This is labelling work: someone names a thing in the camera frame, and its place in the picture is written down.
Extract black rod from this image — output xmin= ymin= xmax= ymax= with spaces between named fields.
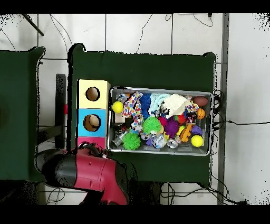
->
xmin=21 ymin=13 xmax=44 ymax=36

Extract wooden box with three holes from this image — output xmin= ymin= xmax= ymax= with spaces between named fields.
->
xmin=74 ymin=79 xmax=111 ymax=152

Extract green-covered side table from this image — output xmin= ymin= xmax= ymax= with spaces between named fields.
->
xmin=0 ymin=46 xmax=47 ymax=183

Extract black stand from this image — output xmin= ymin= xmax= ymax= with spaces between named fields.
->
xmin=55 ymin=73 xmax=66 ymax=148

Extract purple spiky ball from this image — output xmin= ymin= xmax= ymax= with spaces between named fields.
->
xmin=164 ymin=119 xmax=180 ymax=138

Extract cream knitted cloth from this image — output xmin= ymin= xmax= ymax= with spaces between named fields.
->
xmin=163 ymin=93 xmax=191 ymax=119

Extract silver mesh bin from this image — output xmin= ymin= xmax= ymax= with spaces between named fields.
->
xmin=107 ymin=87 xmax=214 ymax=156

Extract light teal knitted cloth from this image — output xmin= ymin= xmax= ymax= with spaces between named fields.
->
xmin=147 ymin=93 xmax=169 ymax=116

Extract large yellow ball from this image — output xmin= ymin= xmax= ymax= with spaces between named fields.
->
xmin=112 ymin=101 xmax=124 ymax=114

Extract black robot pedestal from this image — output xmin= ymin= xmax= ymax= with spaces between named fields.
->
xmin=128 ymin=180 xmax=163 ymax=205

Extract small yellow ball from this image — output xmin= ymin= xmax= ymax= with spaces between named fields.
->
xmin=191 ymin=135 xmax=204 ymax=148

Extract dark green tablecloth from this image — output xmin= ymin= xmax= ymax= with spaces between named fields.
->
xmin=66 ymin=43 xmax=216 ymax=188

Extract blue spiky ball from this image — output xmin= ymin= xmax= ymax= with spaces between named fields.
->
xmin=139 ymin=93 xmax=151 ymax=120

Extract large green spiky ball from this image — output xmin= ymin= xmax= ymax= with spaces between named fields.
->
xmin=122 ymin=133 xmax=141 ymax=151
xmin=142 ymin=116 xmax=162 ymax=135

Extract polka dot cloth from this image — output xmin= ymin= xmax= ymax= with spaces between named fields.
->
xmin=121 ymin=91 xmax=146 ymax=136

